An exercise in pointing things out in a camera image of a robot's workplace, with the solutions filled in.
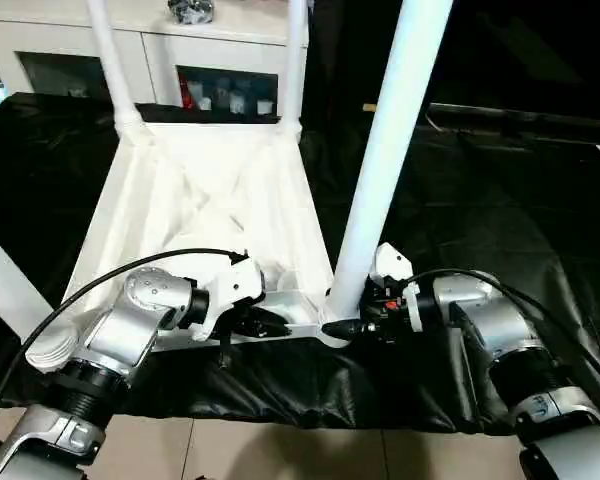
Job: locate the black mat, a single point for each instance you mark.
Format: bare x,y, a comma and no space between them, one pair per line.
480,250

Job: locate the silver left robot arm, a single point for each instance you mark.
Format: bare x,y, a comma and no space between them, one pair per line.
120,320

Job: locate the white plastic table top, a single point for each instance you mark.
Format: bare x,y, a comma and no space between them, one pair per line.
180,200

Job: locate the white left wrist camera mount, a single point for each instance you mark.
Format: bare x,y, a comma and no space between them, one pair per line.
235,285

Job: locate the small tan label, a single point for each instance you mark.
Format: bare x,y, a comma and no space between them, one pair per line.
370,107

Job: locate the white cabinet with glass doors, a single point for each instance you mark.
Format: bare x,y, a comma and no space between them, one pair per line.
205,45

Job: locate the red bottle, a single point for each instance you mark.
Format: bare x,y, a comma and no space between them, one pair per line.
186,92

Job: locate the dark object on cabinet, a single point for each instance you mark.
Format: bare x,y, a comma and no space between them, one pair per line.
191,11

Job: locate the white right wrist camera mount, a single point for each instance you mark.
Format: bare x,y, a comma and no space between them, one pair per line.
392,260

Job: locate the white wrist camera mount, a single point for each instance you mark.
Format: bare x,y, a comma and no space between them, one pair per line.
392,260
235,285

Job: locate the white plastic table leg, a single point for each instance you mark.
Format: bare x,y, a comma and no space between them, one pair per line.
395,125
294,65
0,275
115,65

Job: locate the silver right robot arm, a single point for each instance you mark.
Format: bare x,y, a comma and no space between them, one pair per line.
500,320

